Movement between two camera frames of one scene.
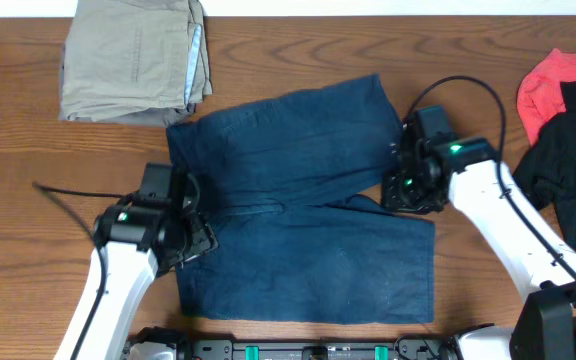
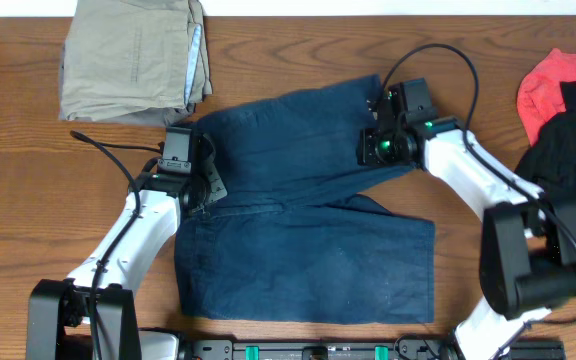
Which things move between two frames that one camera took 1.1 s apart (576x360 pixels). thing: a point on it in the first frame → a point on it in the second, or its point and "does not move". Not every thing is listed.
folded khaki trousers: [142, 62] does not move
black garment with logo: [566, 168] does not move
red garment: [540, 95] does not move
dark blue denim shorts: [276, 180] does not move
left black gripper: [204, 238] → [219, 189]
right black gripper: [391, 198] → [366, 152]
